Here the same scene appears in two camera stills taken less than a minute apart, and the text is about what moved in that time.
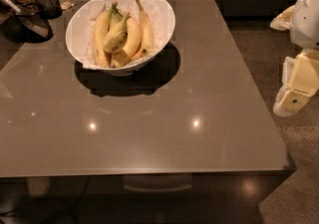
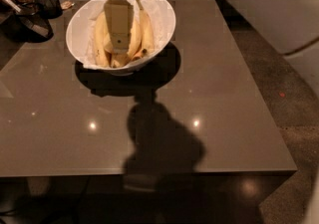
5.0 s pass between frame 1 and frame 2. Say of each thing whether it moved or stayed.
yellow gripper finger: moved
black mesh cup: stayed
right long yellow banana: stayed
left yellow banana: stayed
